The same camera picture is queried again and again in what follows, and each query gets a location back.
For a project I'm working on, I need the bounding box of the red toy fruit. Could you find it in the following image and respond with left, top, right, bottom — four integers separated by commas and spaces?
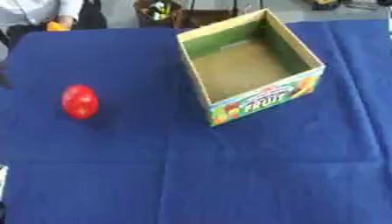
59, 84, 100, 120

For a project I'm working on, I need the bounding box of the person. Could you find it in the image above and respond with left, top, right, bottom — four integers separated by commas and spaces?
0, 0, 109, 47

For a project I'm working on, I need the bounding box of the yellow object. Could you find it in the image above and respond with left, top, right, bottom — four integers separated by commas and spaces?
44, 20, 73, 32

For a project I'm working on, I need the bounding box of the brown chair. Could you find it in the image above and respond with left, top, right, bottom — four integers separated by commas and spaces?
174, 0, 265, 29

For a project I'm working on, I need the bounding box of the open cardboard box green inside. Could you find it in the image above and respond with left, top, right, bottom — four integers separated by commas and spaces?
176, 8, 328, 127

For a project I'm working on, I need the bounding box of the dark bag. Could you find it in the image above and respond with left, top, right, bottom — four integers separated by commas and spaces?
133, 0, 187, 29

